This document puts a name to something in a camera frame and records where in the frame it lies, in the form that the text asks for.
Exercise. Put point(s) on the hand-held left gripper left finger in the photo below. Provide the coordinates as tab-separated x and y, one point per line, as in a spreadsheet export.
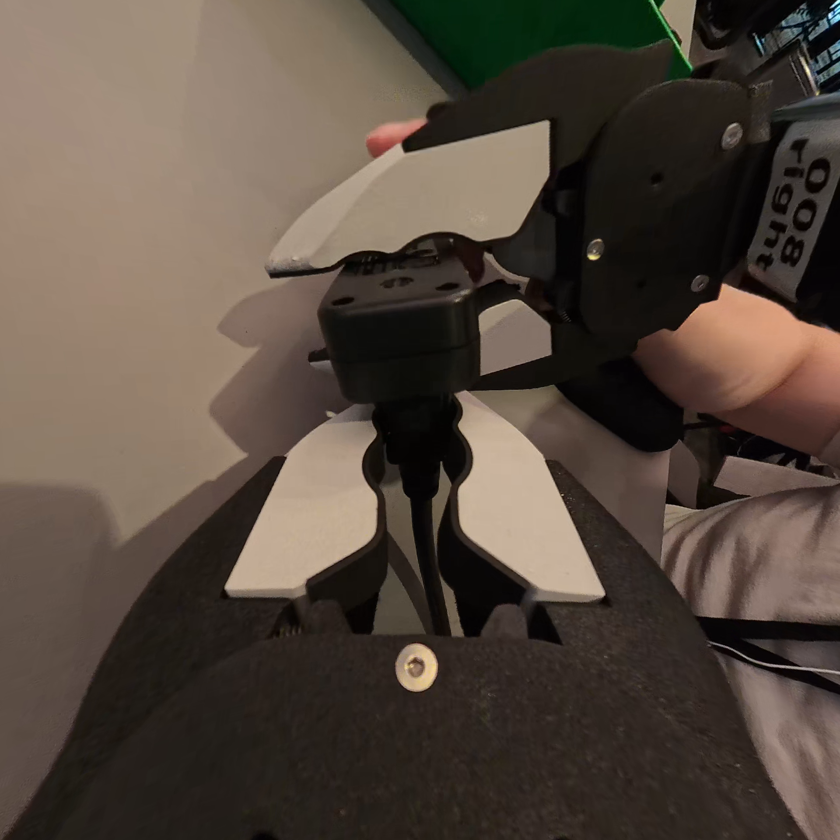
308	525

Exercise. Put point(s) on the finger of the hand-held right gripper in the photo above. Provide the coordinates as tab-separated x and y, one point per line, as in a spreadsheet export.
518	334
446	190

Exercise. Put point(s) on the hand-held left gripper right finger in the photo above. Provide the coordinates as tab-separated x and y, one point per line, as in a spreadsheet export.
525	525

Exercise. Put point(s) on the black power strip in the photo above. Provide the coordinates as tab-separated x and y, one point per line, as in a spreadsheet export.
400	328

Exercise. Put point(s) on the person's right hand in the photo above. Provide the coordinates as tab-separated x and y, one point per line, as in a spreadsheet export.
390	138

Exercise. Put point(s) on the green plastic bin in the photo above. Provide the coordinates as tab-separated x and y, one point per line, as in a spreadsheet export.
525	33

